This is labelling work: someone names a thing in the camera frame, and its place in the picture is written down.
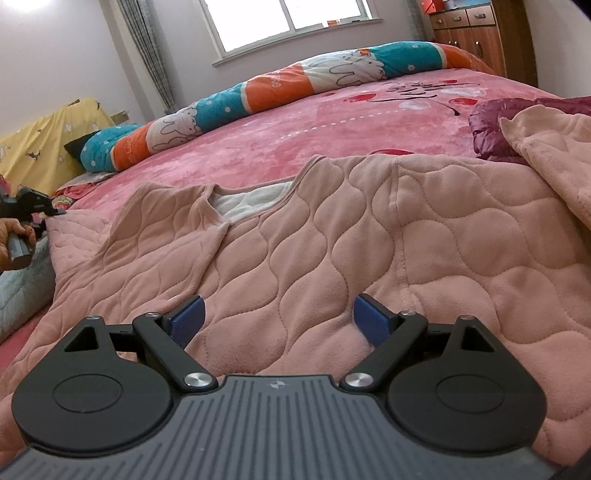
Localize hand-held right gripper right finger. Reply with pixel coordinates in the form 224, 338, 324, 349
339, 293, 498, 394

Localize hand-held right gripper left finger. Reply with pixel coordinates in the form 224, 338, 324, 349
62, 295, 220, 393

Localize pink quilted fleece-lined garment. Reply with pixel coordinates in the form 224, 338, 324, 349
0, 154, 591, 467

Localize person's left hand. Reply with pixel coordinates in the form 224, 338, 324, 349
0, 217, 38, 274

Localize pink floral pillowcase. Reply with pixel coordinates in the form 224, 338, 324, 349
51, 182, 100, 210

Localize yellow printed cloth cover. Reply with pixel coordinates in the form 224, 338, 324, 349
0, 97, 123, 197

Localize black cushion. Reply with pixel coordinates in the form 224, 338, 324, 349
64, 130, 100, 162

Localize light blue quilted jacket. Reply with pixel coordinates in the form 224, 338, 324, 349
0, 237, 58, 344

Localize grey patterned curtain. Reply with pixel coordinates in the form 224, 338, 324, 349
115, 0, 178, 112

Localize pink plush bed sheet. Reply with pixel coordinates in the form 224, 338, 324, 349
0, 67, 591, 370

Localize maroon puffer jacket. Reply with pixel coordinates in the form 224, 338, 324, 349
468, 95, 591, 167

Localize long colourful rabbit bolster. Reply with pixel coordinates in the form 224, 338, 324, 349
79, 41, 495, 174

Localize plain light pink fleece cloth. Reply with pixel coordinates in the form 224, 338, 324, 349
500, 105, 591, 232

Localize window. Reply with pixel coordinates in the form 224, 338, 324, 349
191, 0, 384, 68

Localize wooden dresser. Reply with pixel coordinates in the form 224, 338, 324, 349
427, 0, 540, 88

